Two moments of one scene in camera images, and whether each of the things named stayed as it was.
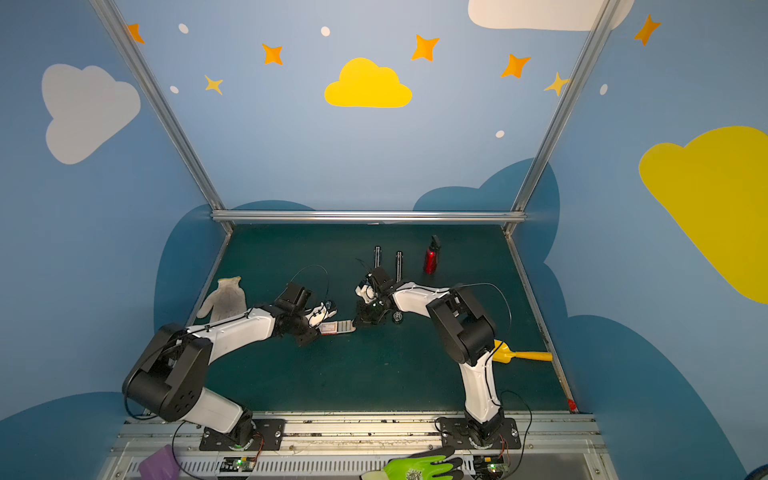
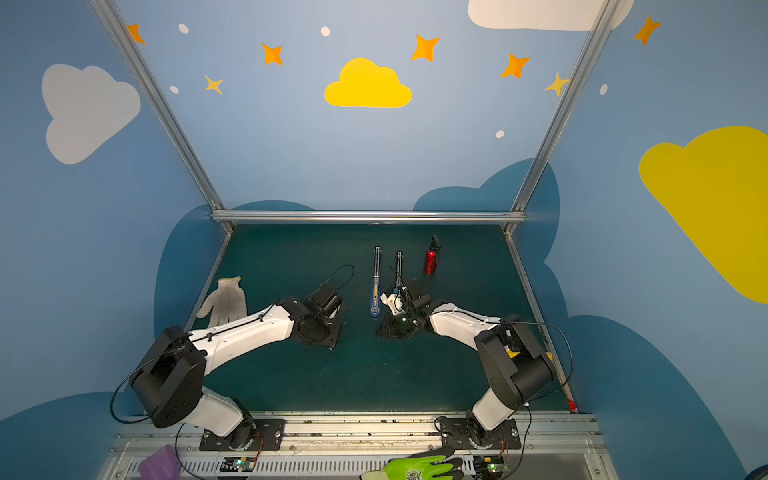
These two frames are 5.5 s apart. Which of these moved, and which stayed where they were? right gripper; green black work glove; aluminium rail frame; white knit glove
Moved: right gripper
Stayed: green black work glove; aluminium rail frame; white knit glove
